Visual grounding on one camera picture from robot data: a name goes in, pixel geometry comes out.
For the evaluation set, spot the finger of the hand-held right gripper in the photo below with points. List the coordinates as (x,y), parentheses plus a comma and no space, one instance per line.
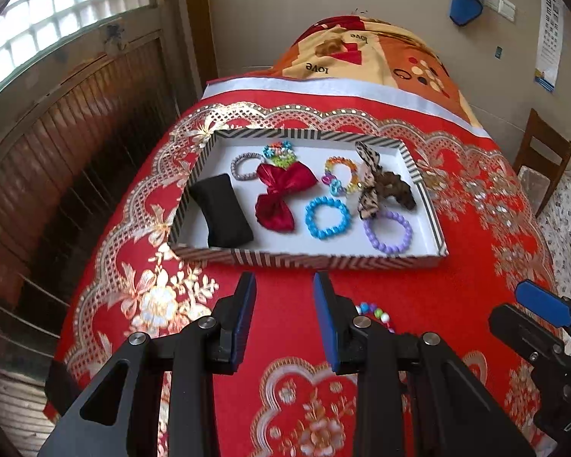
(545,302)
(518,328)

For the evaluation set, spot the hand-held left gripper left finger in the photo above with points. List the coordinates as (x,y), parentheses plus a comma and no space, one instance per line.
(245,316)

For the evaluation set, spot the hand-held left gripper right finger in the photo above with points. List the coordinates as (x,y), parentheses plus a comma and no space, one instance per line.
(324,319)

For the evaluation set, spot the striped cardboard box tray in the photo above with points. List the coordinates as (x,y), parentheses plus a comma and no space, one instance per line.
(295,237)

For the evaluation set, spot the red satin bow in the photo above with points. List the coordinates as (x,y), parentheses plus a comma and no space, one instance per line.
(276,200)

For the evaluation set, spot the leopard print bow scrunchie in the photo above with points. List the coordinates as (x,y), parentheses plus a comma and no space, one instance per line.
(385,190)

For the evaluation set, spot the red floral tablecloth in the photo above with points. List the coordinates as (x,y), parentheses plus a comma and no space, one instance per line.
(276,323)

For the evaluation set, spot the white floral cloth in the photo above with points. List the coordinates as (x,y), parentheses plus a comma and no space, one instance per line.
(568,233)

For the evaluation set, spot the wooden chair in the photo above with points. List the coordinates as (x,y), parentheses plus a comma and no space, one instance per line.
(545,147)

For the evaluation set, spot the black smartphone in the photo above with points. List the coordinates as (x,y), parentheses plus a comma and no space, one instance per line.
(64,388)

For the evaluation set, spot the wooden louvered door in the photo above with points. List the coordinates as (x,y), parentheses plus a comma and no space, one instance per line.
(76,128)

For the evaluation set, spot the orange printed blanket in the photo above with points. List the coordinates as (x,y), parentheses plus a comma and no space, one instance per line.
(385,57)

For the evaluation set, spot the glass block window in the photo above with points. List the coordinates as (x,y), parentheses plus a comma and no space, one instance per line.
(62,14)

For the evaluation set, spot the wall calendar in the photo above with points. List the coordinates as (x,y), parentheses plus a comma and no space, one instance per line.
(549,33)

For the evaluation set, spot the white wall switch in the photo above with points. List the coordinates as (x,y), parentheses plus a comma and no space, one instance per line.
(500,4)

